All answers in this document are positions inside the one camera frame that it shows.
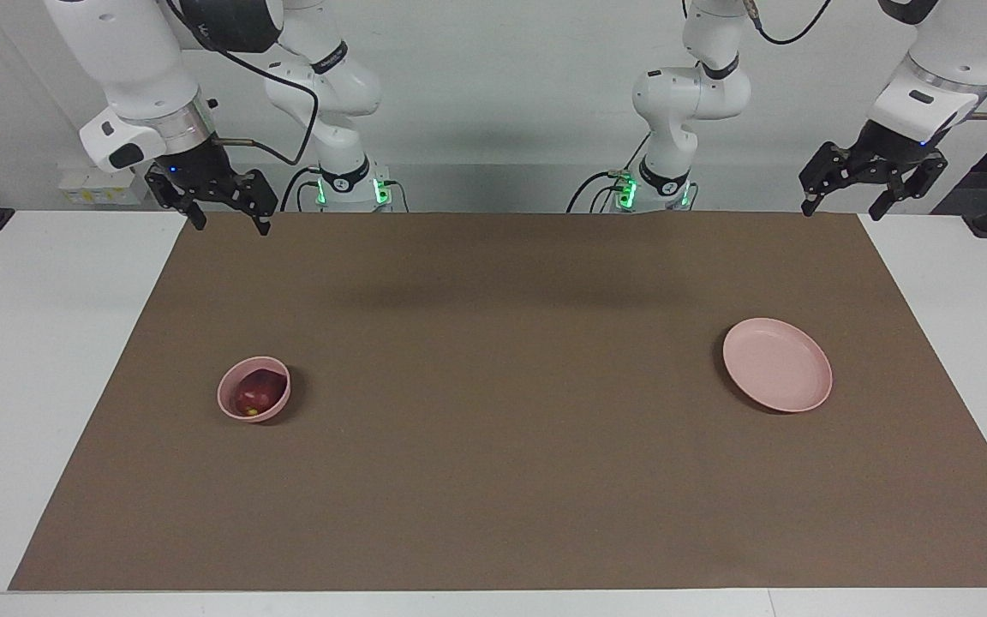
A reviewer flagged red apple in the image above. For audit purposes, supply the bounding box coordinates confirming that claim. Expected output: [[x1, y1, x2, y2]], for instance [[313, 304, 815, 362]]
[[234, 370, 284, 418]]

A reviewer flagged pink plate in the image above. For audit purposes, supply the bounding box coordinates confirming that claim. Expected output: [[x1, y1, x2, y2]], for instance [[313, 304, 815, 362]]
[[722, 318, 834, 414]]

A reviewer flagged pink bowl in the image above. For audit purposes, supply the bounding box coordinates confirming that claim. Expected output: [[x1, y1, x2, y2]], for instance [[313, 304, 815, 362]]
[[217, 356, 292, 423]]

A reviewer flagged brown table mat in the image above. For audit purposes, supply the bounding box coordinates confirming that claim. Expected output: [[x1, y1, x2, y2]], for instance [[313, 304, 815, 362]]
[[9, 212, 987, 592]]

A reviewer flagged black base cable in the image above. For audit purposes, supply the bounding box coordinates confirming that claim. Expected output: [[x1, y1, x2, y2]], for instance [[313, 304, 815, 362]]
[[566, 170, 629, 213], [279, 167, 323, 213]]

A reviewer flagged white wall power strip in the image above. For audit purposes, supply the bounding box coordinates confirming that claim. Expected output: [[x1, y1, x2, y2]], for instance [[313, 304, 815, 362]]
[[58, 165, 152, 207]]

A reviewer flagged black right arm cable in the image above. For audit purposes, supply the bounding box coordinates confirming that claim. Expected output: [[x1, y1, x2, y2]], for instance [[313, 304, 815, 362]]
[[166, 0, 320, 166]]

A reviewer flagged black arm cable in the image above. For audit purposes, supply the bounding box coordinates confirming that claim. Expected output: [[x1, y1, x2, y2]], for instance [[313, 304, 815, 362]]
[[166, 0, 320, 166], [746, 0, 987, 121]]

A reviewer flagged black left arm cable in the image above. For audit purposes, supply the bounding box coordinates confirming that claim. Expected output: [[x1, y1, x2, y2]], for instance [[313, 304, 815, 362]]
[[746, 0, 987, 121]]

